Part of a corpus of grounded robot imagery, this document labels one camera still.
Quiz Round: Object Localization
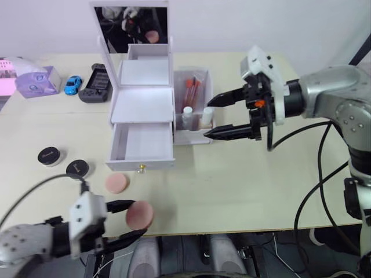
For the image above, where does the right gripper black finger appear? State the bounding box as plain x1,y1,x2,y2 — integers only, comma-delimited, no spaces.
203,123,253,142
208,87,247,108

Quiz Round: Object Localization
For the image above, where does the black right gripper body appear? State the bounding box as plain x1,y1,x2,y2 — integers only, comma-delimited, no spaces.
242,74,275,142

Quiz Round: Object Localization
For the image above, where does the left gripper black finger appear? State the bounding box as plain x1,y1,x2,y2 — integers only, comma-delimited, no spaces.
106,199,137,215
103,228,148,255

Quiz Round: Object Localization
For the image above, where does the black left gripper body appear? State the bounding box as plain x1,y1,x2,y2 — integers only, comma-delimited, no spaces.
79,201,117,255

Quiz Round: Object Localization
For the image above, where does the round pink makeup sponge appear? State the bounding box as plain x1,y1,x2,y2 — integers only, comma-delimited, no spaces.
125,200,155,231
104,173,130,194

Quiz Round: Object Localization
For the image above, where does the orange brush set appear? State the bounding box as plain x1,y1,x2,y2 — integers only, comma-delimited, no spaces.
180,68,209,113

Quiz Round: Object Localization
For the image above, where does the white drawer with gold knob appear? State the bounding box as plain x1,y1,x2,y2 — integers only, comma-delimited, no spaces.
106,121,177,175

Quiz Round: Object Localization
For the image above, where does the white cosmetic organizer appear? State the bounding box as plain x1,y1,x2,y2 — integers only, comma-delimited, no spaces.
97,36,217,145

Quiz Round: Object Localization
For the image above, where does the grey rounded shape under table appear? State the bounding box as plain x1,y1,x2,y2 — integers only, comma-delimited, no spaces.
126,236,161,278
209,233,248,278

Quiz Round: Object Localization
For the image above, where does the beige bottle with white cap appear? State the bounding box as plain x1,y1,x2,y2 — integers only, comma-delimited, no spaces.
199,107,216,129

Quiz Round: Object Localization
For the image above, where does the clear bottle with white cap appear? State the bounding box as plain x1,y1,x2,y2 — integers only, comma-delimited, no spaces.
181,106,194,130

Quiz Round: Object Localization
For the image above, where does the round compact with black lid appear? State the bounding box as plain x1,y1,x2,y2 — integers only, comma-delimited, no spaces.
37,147,67,169
66,159,95,181

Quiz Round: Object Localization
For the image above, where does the white framed mirror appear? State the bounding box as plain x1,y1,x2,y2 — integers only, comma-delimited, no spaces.
88,0,170,61

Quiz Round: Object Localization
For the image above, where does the black handheld game console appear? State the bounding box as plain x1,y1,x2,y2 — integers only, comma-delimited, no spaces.
78,63,114,104

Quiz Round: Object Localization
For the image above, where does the blue toy car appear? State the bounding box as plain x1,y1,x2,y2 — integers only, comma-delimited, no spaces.
64,75,83,95

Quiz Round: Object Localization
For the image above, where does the purple tissue box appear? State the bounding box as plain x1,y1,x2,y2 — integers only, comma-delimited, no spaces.
13,56,62,100

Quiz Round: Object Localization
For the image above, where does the laptop with pink screen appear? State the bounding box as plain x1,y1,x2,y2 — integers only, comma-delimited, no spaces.
0,56,19,97

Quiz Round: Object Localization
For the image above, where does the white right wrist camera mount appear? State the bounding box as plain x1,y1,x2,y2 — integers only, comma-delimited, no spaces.
240,45,288,126

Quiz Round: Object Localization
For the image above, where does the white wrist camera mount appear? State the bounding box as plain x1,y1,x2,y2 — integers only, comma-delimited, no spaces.
68,192,107,260
240,45,288,126

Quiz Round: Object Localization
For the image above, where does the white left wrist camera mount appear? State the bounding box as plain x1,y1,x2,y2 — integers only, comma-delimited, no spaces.
68,192,107,260

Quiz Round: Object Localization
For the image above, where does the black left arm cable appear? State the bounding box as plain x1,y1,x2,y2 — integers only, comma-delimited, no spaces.
0,173,91,229

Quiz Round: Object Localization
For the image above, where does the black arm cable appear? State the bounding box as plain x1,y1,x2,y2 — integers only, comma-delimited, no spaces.
265,95,365,278
0,173,91,229

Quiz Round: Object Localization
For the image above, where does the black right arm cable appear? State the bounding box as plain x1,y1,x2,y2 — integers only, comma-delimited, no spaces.
265,95,365,278

